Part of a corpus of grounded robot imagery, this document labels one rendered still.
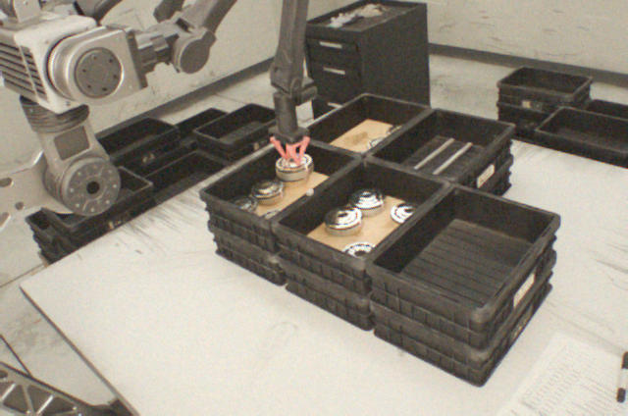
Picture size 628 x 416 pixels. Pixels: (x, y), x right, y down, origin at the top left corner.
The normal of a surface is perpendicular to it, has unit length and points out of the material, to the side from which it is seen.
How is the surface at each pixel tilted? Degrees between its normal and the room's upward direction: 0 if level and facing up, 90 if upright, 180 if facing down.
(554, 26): 90
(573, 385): 0
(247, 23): 90
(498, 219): 90
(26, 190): 90
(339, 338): 0
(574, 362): 0
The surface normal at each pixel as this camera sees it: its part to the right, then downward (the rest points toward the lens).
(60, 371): -0.12, -0.86
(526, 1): -0.69, 0.43
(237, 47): 0.72, 0.26
